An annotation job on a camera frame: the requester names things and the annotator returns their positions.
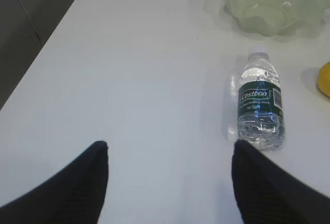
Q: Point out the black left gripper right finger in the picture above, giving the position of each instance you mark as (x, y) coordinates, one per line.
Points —
(265, 193)

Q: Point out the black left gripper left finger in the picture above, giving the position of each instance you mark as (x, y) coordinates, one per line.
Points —
(76, 194)

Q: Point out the pale green wavy glass plate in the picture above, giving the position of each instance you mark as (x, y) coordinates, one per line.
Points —
(276, 17)

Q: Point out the yellow pear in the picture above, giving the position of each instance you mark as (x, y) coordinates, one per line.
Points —
(324, 79)

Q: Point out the clear water bottle green label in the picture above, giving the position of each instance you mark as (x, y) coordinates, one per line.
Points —
(260, 111)

